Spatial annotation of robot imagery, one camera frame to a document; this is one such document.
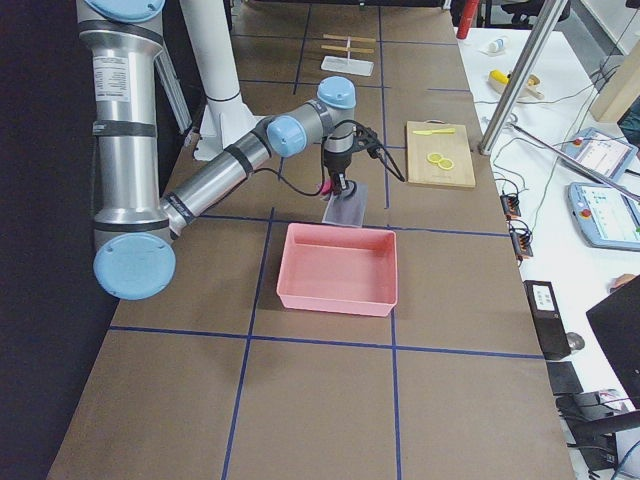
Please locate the red fire extinguisher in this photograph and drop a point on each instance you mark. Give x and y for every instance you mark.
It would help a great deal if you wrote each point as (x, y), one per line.
(467, 16)

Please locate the wooden dowel rod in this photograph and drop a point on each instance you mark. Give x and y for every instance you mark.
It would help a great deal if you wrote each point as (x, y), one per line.
(347, 49)
(349, 38)

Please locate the dark grey cloth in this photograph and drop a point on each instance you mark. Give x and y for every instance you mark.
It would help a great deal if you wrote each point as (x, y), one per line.
(348, 208)

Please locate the far teach pendant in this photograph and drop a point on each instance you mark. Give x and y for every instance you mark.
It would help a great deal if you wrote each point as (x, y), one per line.
(600, 152)

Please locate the left wooden dowel rod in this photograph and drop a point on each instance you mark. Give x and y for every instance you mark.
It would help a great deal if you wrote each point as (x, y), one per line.
(349, 38)

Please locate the teach pendant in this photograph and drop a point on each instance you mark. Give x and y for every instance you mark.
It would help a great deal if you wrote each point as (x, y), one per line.
(600, 152)
(605, 218)

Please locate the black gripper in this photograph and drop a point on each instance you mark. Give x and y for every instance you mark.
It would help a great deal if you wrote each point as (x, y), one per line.
(336, 162)

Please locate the black box with label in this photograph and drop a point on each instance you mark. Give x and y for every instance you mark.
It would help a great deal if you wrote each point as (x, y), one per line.
(547, 320)

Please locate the lemon slice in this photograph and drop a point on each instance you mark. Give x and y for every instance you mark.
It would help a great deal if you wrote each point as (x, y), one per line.
(435, 158)
(446, 164)

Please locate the yellow plastic knife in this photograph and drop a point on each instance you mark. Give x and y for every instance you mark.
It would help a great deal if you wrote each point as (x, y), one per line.
(430, 132)

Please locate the rear lemon slice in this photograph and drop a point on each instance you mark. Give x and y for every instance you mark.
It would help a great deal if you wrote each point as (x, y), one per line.
(435, 158)

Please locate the white tube bottle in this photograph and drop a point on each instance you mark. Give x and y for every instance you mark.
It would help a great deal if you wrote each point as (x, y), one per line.
(497, 46)

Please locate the front lemon slice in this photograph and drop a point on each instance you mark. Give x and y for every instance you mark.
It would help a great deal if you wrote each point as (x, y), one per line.
(446, 164)

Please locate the pink plastic bin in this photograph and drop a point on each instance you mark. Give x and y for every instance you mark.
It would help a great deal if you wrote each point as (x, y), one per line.
(339, 270)

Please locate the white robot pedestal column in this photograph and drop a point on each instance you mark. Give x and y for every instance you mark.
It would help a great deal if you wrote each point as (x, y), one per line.
(226, 117)

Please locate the orange black power strip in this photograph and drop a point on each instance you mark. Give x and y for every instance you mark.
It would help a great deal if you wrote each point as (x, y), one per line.
(510, 204)

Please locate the near teach pendant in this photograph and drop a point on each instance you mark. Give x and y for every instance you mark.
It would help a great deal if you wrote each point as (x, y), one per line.
(605, 218)

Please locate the bamboo cutting board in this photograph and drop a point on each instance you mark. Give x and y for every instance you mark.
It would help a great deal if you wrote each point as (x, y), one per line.
(455, 147)

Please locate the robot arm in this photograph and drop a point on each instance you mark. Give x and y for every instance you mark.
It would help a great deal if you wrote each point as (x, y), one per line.
(136, 225)

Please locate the aluminium frame post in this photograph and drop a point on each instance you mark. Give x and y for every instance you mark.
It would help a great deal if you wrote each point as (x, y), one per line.
(537, 39)

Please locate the right wooden dowel rod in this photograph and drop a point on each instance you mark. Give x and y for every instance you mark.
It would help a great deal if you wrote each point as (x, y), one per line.
(347, 49)

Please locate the black laptop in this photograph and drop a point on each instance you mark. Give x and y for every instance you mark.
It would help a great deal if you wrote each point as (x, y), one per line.
(615, 324)

